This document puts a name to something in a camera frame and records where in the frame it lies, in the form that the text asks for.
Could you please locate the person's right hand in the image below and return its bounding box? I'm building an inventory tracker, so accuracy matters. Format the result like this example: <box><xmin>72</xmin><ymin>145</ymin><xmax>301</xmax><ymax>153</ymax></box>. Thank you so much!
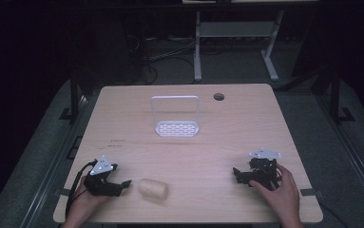
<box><xmin>248</xmin><ymin>163</ymin><xmax>304</xmax><ymax>228</ymax></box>

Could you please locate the black metal stand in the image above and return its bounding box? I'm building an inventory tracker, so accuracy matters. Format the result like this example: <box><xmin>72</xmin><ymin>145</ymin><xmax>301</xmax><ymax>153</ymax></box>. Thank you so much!
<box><xmin>325</xmin><ymin>67</ymin><xmax>355</xmax><ymax>124</ymax></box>
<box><xmin>59</xmin><ymin>70</ymin><xmax>87</xmax><ymax>123</ymax></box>

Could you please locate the beige cylindrical sponge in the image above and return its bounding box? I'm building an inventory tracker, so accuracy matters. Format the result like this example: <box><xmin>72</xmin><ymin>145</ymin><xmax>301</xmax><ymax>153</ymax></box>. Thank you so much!
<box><xmin>138</xmin><ymin>178</ymin><xmax>170</xmax><ymax>201</ymax></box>

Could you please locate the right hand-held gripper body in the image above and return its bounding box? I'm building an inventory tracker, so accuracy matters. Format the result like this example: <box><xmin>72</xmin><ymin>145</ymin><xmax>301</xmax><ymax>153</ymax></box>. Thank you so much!
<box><xmin>245</xmin><ymin>147</ymin><xmax>282</xmax><ymax>192</ymax></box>

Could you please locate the white perforated rack with handle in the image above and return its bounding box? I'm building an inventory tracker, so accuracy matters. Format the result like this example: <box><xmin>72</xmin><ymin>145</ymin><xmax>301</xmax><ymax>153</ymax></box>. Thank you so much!
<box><xmin>150</xmin><ymin>95</ymin><xmax>201</xmax><ymax>138</ymax></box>

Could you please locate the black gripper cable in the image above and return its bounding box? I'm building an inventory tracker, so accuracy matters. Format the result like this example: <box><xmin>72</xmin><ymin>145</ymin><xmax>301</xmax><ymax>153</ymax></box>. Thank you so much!
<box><xmin>318</xmin><ymin>200</ymin><xmax>350</xmax><ymax>228</ymax></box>
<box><xmin>65</xmin><ymin>160</ymin><xmax>98</xmax><ymax>219</ymax></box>

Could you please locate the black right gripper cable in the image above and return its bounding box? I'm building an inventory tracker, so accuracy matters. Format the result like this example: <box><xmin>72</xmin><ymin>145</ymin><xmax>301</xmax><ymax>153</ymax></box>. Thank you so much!
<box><xmin>318</xmin><ymin>200</ymin><xmax>350</xmax><ymax>228</ymax></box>

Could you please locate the person's left hand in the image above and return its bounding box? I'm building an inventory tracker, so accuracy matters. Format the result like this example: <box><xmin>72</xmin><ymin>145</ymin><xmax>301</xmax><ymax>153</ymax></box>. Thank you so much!
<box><xmin>65</xmin><ymin>176</ymin><xmax>114</xmax><ymax>228</ymax></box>

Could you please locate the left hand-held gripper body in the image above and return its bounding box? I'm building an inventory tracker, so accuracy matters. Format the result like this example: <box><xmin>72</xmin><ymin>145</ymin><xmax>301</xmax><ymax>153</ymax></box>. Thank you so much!
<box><xmin>83</xmin><ymin>154</ymin><xmax>123</xmax><ymax>198</ymax></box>

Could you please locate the white metal desk frame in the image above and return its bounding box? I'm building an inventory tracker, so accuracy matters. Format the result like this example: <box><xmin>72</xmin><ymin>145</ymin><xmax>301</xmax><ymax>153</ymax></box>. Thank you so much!
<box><xmin>192</xmin><ymin>9</ymin><xmax>286</xmax><ymax>83</ymax></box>

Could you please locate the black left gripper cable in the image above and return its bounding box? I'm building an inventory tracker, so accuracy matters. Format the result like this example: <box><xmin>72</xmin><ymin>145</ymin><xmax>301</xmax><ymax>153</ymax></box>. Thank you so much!
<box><xmin>65</xmin><ymin>160</ymin><xmax>98</xmax><ymax>219</ymax></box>

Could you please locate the bundle of floor cables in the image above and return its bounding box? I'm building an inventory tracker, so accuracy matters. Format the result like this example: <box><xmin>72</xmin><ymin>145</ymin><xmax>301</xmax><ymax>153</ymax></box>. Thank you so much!
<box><xmin>126</xmin><ymin>32</ymin><xmax>200</xmax><ymax>85</ymax></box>

